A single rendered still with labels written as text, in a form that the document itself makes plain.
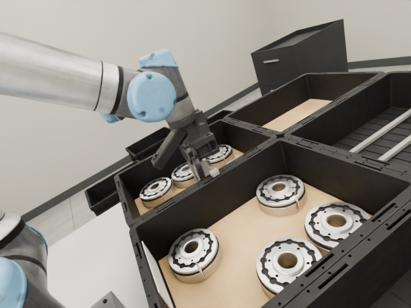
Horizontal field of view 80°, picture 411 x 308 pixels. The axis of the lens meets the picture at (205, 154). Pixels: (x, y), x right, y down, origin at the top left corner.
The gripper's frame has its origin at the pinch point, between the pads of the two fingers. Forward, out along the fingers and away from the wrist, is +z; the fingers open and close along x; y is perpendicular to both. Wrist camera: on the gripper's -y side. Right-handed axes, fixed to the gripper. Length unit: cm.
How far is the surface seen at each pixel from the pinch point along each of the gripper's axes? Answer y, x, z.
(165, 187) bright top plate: -8.8, 8.2, -0.8
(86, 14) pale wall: 8, 291, -95
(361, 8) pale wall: 306, 192, 10
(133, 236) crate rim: -18.5, -15.8, -8.0
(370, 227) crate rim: 10.4, -40.3, -8.1
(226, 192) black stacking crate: 2.2, -12.7, -3.4
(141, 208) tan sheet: -17.7, 9.3, 2.0
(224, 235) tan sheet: -3.0, -17.9, 2.0
